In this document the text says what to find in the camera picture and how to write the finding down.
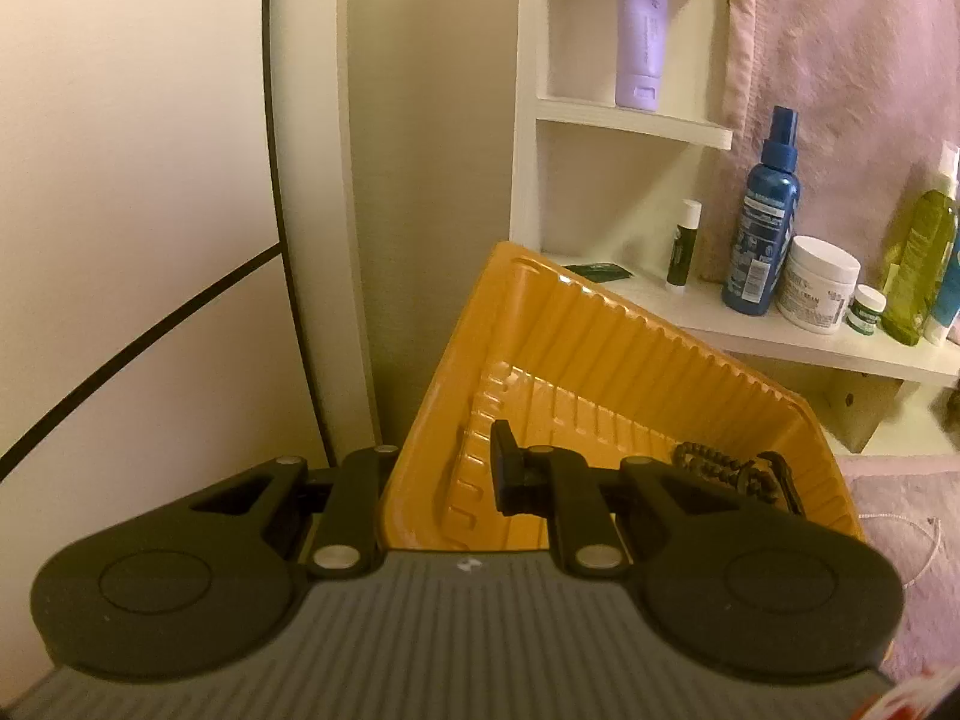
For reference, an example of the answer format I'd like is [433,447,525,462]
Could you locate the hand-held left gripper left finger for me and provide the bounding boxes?
[187,444,400,580]

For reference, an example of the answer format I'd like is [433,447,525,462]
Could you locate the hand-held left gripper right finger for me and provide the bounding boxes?
[489,418,807,580]

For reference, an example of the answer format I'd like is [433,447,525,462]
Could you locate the orange plastic tray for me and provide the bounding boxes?
[379,240,871,552]

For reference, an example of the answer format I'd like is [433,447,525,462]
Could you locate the dark green tube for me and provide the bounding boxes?
[564,261,632,282]

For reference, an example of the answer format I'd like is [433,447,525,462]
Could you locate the lip balm stick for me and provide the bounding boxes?
[664,199,703,292]

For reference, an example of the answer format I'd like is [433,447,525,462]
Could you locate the beige shelf unit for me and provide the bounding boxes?
[261,0,960,466]

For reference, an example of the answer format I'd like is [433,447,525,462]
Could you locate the blue spray bottle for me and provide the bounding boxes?
[721,105,802,316]

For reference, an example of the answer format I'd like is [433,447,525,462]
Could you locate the white cream jar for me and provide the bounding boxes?
[776,235,862,335]

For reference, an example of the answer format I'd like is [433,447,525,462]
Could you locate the small green label jar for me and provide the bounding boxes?
[847,285,887,336]

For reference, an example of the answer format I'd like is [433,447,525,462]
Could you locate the pink table towel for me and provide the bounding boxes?
[832,454,960,691]

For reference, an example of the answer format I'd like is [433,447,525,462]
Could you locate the green spray bottle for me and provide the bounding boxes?
[881,141,960,347]

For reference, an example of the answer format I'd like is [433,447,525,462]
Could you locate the purple tube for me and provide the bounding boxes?
[615,0,672,112]

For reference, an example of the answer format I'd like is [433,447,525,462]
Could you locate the blue and white tube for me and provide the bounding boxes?
[924,225,960,346]

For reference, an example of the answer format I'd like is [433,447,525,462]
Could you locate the pink hanging towel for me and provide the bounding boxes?
[724,0,960,301]

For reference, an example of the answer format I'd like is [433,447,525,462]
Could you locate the black wall cable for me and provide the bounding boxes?
[0,244,282,477]

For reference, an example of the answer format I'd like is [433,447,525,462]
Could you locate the white string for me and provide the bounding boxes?
[859,511,942,590]

